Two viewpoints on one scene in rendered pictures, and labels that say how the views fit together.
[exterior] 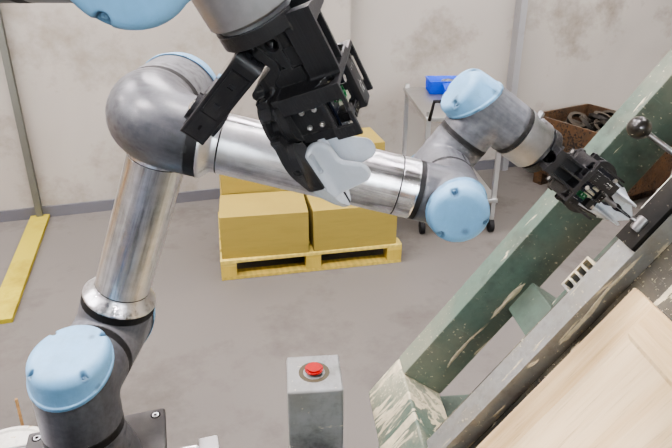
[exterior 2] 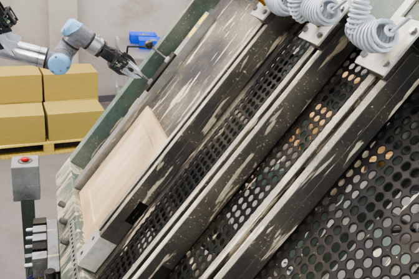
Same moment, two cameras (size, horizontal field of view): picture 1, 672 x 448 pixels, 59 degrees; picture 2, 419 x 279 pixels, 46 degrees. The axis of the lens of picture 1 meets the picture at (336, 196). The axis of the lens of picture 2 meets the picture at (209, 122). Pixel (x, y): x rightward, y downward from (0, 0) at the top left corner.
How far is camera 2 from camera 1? 1.16 m
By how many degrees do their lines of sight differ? 13
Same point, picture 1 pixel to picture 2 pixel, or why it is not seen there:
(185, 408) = not seen: outside the picture
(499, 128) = (81, 39)
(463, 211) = (59, 63)
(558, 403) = (118, 151)
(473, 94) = (69, 27)
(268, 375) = (14, 210)
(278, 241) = (24, 134)
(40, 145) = not seen: outside the picture
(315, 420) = (25, 182)
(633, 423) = (134, 147)
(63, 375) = not seen: outside the picture
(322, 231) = (54, 127)
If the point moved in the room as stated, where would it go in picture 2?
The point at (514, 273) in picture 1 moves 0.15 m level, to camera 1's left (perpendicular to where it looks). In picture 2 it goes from (118, 112) to (85, 112)
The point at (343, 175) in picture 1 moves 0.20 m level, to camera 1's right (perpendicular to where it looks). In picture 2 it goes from (9, 45) to (75, 47)
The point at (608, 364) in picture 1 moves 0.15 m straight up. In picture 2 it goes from (134, 132) to (134, 98)
